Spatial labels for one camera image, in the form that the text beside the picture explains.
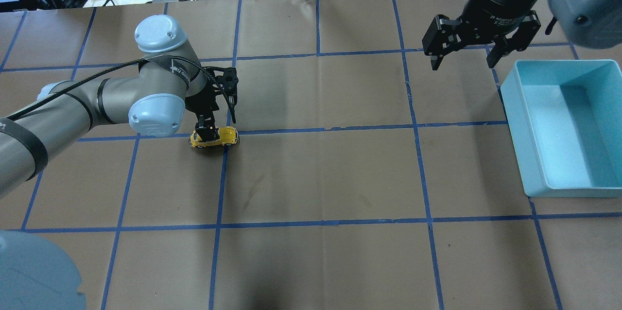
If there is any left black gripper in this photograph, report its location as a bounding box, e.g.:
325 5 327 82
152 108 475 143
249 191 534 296
185 67 239 142

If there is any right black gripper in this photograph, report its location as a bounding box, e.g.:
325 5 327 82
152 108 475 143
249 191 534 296
422 0 541 71

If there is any yellow beetle toy car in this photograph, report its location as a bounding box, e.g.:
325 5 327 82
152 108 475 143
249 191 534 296
188 126 239 149

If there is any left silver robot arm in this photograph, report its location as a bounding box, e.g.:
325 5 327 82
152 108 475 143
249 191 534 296
0 14 239 196

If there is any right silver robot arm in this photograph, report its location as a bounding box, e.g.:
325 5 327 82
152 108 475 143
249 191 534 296
422 0 622 70

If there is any light blue plastic bin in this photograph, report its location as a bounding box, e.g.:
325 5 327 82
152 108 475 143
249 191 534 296
501 59 622 198

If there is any light blue round plate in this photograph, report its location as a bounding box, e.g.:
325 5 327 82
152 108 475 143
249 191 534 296
0 230 86 310

